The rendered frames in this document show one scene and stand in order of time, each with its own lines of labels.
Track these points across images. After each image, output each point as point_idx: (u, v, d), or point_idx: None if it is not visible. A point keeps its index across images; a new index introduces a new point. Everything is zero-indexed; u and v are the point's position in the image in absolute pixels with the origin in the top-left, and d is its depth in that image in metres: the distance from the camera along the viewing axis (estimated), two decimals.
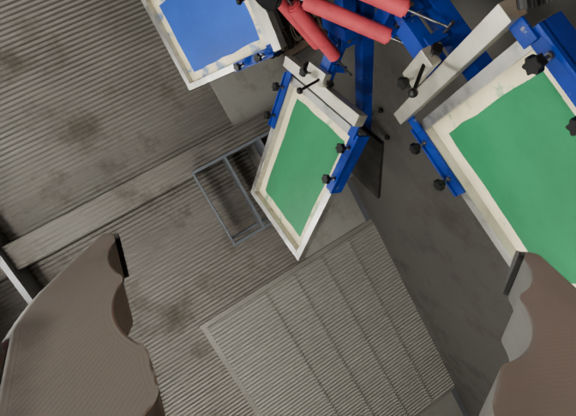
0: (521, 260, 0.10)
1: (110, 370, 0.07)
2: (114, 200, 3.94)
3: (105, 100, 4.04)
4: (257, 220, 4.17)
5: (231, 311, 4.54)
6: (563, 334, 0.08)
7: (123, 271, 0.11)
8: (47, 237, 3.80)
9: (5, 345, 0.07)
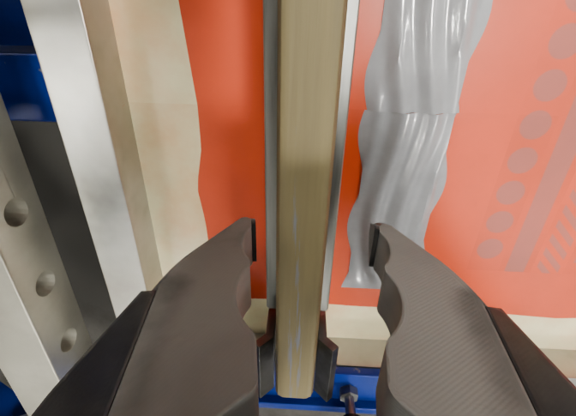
0: (377, 232, 0.12)
1: (221, 345, 0.07)
2: None
3: None
4: None
5: None
6: (423, 292, 0.09)
7: (252, 255, 0.12)
8: None
9: (153, 293, 0.09)
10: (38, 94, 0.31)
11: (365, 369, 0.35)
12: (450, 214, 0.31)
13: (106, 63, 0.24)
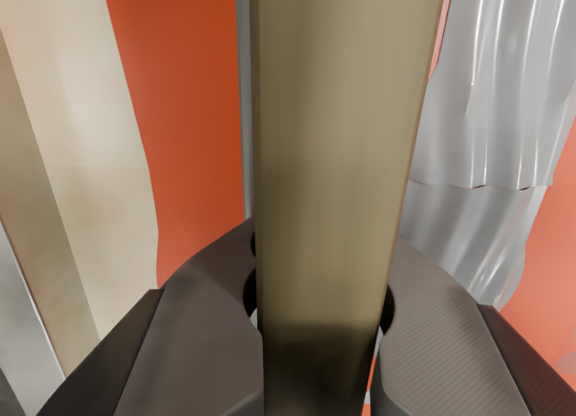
0: None
1: (228, 344, 0.07)
2: None
3: None
4: None
5: None
6: (415, 291, 0.09)
7: None
8: None
9: (161, 292, 0.09)
10: None
11: None
12: (523, 318, 0.21)
13: None
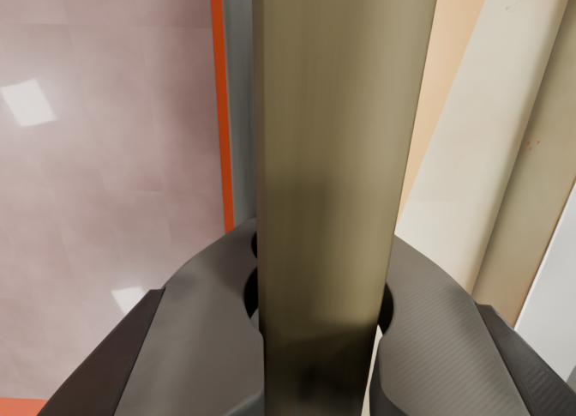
0: None
1: (228, 345, 0.07)
2: None
3: None
4: None
5: None
6: (414, 291, 0.09)
7: None
8: None
9: (161, 292, 0.09)
10: None
11: None
12: None
13: None
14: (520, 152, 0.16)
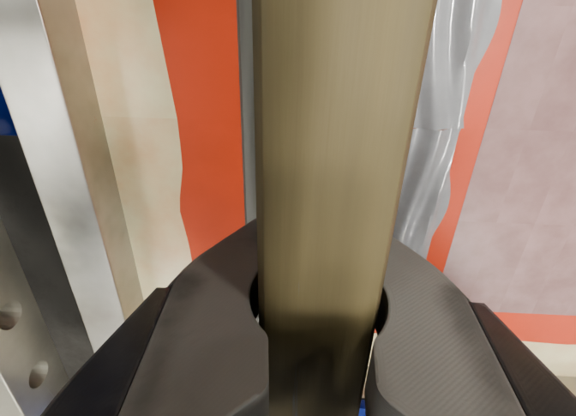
0: None
1: (233, 344, 0.07)
2: None
3: None
4: None
5: None
6: (408, 290, 0.09)
7: None
8: None
9: (168, 290, 0.09)
10: (6, 106, 0.28)
11: (363, 401, 0.33)
12: (453, 235, 0.28)
13: (74, 74, 0.22)
14: None
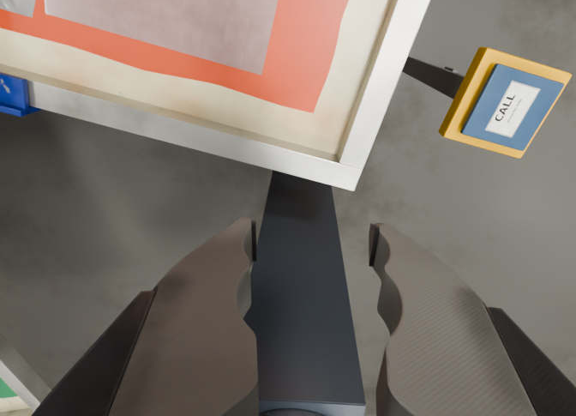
0: (377, 232, 0.12)
1: (221, 345, 0.07)
2: None
3: None
4: None
5: None
6: (423, 292, 0.09)
7: (252, 255, 0.12)
8: None
9: (153, 293, 0.09)
10: None
11: None
12: None
13: None
14: None
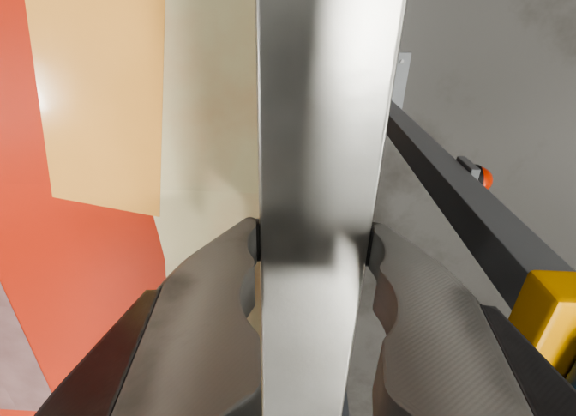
0: (372, 232, 0.12)
1: (225, 344, 0.07)
2: None
3: None
4: None
5: None
6: (418, 292, 0.09)
7: (256, 255, 0.12)
8: None
9: (158, 292, 0.09)
10: None
11: None
12: None
13: None
14: None
